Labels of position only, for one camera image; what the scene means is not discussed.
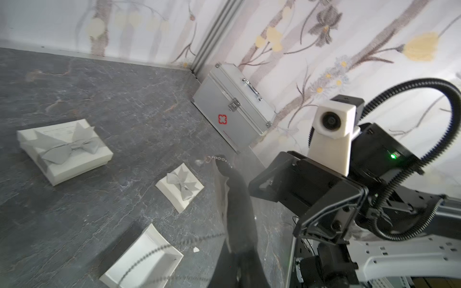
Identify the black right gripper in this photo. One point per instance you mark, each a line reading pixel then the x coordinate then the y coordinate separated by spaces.
pixel 325 202

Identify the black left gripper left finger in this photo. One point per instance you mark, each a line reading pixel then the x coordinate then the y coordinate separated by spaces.
pixel 226 271

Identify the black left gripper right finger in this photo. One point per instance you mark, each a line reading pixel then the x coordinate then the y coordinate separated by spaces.
pixel 252 273

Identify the dark grey foam insert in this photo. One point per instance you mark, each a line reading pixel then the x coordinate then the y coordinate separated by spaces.
pixel 234 206

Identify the white jewelry box base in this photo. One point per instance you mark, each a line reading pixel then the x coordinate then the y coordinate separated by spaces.
pixel 147 263

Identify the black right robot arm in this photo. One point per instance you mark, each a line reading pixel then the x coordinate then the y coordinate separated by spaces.
pixel 359 228

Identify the far white bow gift box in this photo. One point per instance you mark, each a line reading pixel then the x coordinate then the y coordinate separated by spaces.
pixel 64 151

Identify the silver aluminium first aid case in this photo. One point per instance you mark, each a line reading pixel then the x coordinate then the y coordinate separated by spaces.
pixel 233 106

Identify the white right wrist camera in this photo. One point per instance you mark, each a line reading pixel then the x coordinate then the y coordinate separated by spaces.
pixel 335 126

